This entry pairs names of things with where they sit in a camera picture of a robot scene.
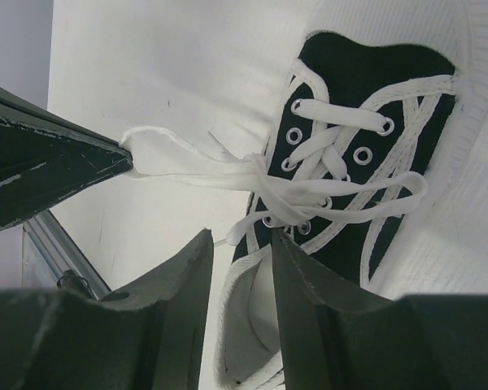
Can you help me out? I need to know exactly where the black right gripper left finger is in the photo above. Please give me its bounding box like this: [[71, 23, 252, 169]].
[[0, 229, 214, 389]]

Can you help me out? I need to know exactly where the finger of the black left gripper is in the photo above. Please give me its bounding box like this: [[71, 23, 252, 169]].
[[0, 87, 133, 231]]

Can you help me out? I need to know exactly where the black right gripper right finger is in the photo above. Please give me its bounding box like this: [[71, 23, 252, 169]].
[[272, 230, 488, 389]]

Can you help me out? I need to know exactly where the black white canvas sneaker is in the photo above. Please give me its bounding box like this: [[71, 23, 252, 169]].
[[214, 1, 488, 389]]

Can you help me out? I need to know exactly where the white shoelace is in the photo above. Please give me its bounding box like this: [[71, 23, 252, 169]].
[[119, 75, 457, 245]]

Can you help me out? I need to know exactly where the left aluminium corner post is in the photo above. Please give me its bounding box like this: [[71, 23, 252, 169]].
[[24, 210, 111, 299]]

